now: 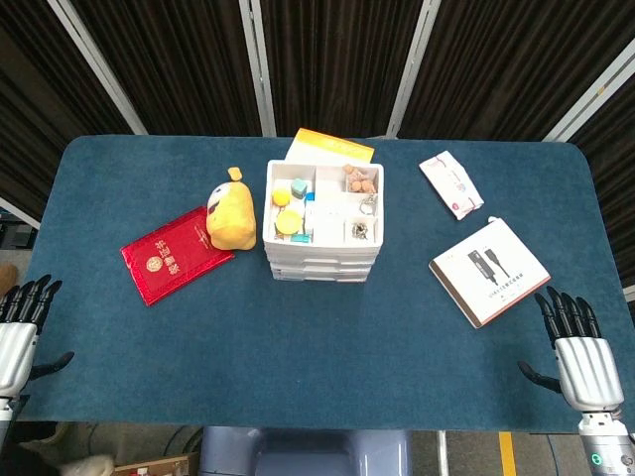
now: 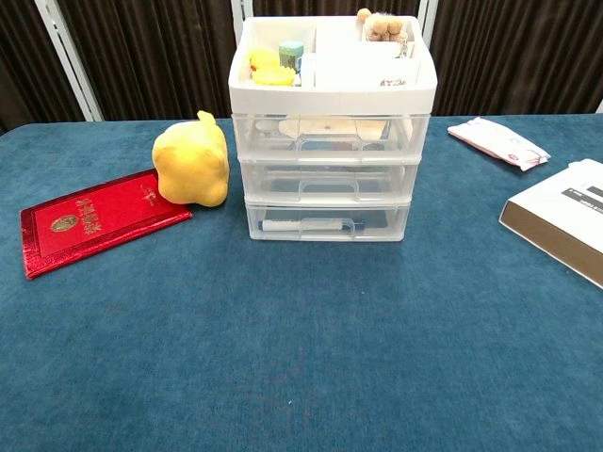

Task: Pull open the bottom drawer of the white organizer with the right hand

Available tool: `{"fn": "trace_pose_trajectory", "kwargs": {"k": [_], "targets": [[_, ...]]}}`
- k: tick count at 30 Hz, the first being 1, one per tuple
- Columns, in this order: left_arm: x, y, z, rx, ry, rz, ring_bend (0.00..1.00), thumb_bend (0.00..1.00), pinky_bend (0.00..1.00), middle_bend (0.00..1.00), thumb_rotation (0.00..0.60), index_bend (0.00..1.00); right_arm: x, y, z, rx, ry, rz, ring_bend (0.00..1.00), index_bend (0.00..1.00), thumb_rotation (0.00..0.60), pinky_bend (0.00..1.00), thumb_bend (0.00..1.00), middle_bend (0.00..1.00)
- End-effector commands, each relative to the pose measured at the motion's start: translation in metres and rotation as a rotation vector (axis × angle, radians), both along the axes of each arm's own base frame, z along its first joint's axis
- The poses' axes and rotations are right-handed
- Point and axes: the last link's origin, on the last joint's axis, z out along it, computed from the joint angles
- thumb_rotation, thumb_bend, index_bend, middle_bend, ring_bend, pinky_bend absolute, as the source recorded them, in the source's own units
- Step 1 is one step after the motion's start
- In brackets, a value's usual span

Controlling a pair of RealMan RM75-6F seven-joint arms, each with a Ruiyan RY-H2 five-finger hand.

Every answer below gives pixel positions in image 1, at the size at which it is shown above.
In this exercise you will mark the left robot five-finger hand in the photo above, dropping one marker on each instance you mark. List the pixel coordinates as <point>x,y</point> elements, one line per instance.
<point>17,357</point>

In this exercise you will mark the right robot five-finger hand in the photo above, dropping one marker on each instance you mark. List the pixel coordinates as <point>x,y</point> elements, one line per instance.
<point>588,369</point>

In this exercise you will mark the cardboard box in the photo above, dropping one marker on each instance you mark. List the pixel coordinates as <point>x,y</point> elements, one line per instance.
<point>159,466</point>

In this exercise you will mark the white compartment storage box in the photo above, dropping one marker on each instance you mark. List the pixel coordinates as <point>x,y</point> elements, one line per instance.
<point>322,263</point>

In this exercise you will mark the yellow and white flat box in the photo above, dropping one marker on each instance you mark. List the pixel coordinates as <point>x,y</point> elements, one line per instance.
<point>317,144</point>

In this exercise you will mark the tan rounded object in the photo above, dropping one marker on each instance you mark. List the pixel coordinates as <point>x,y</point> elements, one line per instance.
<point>7,280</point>

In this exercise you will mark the white fluffy object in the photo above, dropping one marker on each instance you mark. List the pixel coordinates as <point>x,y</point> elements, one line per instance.
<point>89,466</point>

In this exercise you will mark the white table leg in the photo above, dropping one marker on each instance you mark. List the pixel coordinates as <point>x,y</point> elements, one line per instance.
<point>442,453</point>

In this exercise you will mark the red certificate booklet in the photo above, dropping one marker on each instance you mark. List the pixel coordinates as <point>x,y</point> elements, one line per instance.
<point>168,263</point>

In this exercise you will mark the white tissue pack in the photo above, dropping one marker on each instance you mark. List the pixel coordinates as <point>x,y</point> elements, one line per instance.
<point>451,183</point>

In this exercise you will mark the yellow plush toy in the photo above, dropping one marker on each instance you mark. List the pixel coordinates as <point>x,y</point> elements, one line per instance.
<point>230,218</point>

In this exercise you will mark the small metal trinket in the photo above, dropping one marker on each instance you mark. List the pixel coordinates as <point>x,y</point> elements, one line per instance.
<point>359,230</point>

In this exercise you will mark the blue table mat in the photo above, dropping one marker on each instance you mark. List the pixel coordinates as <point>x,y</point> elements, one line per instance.
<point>297,347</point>

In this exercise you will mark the brown bead cluster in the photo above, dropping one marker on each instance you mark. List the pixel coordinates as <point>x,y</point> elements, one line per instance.
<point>361,179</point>

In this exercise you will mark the blue-grey robot torso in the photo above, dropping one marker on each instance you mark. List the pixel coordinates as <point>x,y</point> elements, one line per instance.
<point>297,451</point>

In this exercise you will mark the large yellow round lid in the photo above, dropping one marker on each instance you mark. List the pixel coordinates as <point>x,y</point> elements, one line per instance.
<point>288,221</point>

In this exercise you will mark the flat teal eraser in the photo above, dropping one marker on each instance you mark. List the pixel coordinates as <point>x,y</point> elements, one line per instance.
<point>300,238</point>

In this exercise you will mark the small yellow round lid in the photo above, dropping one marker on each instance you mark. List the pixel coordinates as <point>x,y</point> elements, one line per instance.
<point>281,197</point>

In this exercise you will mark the teal cube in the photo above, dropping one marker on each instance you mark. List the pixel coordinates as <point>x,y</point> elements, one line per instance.
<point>298,188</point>

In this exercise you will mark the white metal frame post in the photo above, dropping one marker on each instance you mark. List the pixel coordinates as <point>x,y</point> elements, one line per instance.
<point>412,69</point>
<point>259,69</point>
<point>99,69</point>
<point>17,212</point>
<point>590,94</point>

